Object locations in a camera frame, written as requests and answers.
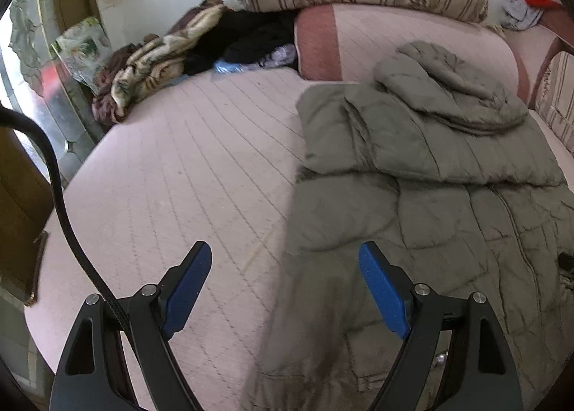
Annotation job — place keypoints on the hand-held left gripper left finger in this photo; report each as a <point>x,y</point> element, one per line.
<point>188,290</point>

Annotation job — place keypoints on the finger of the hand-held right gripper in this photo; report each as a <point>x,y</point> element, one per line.
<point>567,260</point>

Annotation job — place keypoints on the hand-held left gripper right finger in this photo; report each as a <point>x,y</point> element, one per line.
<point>385,294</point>

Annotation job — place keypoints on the olive quilted hooded jacket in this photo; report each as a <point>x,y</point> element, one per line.
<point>426,191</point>

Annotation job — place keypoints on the black clothes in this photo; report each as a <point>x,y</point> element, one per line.
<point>246,38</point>

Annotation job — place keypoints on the pink quilted bed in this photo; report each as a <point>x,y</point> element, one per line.
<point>179,168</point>

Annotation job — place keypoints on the long striped floral cushion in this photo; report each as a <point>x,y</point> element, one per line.
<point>558,101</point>

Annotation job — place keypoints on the wooden cabinet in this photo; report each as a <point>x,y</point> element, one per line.
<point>18,222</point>

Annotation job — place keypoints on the pink bolster cushion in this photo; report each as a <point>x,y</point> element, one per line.
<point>533,47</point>
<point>381,29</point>

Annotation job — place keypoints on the brown floral blanket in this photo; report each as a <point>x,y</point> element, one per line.
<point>152,65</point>

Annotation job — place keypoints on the small cream floral cloth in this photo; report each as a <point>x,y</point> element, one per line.
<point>495,28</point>

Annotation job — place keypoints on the stained glass door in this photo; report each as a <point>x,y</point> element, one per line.
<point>45,92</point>

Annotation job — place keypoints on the blue plastic bag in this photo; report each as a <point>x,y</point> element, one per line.
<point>269,59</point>

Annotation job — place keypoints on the grey cloth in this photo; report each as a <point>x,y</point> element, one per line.
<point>520,16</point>

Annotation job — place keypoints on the green floral printed bag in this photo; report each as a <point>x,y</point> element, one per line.
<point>83,52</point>

